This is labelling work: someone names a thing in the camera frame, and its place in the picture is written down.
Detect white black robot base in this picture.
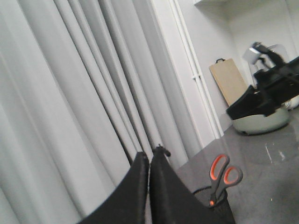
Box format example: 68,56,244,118
226,85,290,135

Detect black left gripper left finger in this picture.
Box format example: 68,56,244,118
80,152,149,224

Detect orange grey handled scissors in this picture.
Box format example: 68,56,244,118
209,154,243,207

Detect white wall pipe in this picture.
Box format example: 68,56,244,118
169,0,224,139

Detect brown wooden board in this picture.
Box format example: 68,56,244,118
209,58,248,106

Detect grey pleated curtain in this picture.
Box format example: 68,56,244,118
0,0,201,224

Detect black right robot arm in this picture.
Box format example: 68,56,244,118
150,42,299,224

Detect black wire mesh bucket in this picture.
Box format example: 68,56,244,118
193,186,236,224

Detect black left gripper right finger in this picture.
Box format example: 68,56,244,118
149,145,219,224

